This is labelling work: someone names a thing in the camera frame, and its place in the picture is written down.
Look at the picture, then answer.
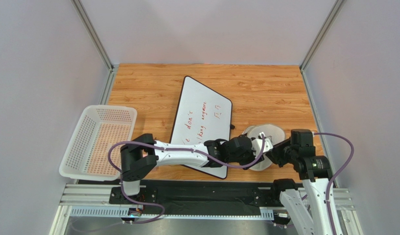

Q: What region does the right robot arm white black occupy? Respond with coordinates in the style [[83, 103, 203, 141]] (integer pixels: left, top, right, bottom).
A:
[[266, 129, 343, 235]]

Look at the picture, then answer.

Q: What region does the whiteboard with red writing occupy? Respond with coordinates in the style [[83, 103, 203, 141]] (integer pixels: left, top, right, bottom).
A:
[[169, 75, 233, 180]]

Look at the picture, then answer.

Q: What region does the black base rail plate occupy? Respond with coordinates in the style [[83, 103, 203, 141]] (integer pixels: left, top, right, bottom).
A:
[[108, 178, 293, 216]]

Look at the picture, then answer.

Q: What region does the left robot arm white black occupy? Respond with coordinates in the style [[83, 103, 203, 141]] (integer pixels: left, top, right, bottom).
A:
[[116, 134, 265, 196]]

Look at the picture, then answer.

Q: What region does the purple cable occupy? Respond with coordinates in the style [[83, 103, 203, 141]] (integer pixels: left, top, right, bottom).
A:
[[108, 135, 266, 225], [273, 132, 355, 235]]

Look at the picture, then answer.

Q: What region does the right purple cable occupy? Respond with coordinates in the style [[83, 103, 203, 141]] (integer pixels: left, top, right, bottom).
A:
[[273, 132, 355, 235]]

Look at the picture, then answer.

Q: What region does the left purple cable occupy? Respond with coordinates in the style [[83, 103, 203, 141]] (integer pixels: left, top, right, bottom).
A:
[[108, 135, 266, 225]]

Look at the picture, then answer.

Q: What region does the white mesh laundry bag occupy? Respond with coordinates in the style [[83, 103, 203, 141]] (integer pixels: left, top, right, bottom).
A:
[[242, 123, 286, 171]]

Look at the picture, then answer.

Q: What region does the aluminium frame rail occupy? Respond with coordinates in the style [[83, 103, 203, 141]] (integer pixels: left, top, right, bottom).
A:
[[48, 183, 363, 235]]

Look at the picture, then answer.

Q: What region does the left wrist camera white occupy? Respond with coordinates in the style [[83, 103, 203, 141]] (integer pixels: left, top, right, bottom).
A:
[[254, 132, 273, 157]]

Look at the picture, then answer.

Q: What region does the white plastic basket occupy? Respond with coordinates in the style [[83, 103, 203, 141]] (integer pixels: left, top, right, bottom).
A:
[[59, 105, 138, 182]]

